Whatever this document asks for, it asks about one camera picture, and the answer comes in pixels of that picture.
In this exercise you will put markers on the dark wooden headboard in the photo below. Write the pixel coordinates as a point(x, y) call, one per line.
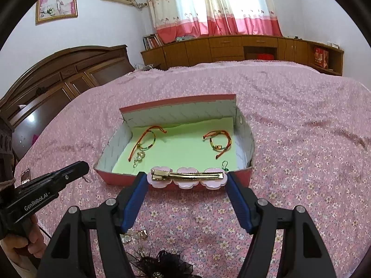
point(72, 72)

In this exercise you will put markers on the gold pearl cluster earring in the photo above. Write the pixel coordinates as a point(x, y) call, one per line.
point(139, 234)

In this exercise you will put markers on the white and pink curtain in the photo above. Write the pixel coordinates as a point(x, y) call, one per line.
point(217, 5)

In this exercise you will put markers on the black feather hair accessory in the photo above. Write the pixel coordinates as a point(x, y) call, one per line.
point(162, 263)

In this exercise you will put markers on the small black device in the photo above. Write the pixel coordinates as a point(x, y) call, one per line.
point(26, 176)

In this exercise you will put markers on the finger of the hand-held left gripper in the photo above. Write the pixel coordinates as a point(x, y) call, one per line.
point(72, 172)

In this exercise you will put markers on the row of books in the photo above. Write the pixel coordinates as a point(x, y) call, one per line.
point(152, 42)

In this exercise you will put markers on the person's left hand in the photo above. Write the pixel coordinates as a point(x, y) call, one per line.
point(32, 246)

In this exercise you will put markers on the pink flower hair clip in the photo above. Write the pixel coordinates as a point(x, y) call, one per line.
point(185, 176)

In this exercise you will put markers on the pale folded cloth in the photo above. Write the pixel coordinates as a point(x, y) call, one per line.
point(184, 38)

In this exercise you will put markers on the pink floral bedspread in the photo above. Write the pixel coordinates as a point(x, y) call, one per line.
point(289, 121)

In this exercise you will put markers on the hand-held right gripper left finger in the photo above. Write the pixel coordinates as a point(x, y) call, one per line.
point(134, 202)

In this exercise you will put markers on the red cloth item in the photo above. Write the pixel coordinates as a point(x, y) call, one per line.
point(265, 56)

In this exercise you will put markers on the long wooden cabinet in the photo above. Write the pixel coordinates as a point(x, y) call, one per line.
point(197, 49)

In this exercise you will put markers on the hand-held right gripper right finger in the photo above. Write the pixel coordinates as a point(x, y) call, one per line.
point(240, 199)

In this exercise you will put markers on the red cardboard box green lining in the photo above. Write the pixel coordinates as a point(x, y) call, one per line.
point(179, 147)

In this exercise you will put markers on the framed wall photo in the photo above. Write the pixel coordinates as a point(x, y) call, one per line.
point(56, 3)

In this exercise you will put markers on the small white box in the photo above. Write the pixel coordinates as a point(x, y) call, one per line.
point(333, 45)

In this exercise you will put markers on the red gift box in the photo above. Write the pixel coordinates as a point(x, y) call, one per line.
point(321, 58)

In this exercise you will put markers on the green bead silver earring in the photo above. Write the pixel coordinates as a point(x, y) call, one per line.
point(225, 166)

